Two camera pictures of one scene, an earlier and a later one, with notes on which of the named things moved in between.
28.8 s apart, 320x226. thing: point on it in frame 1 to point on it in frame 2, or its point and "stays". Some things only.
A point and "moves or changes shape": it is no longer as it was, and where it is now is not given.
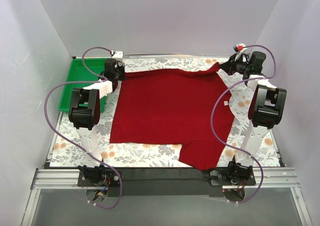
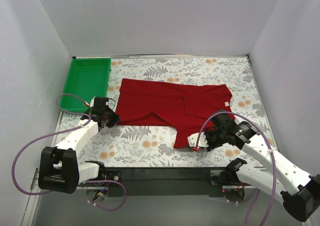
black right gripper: x=230 y=66 to x=208 y=140
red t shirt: x=191 y=108 moves or changes shape
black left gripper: x=120 y=75 to x=109 y=118
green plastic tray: x=78 y=73 stays
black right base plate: x=222 y=178 stays
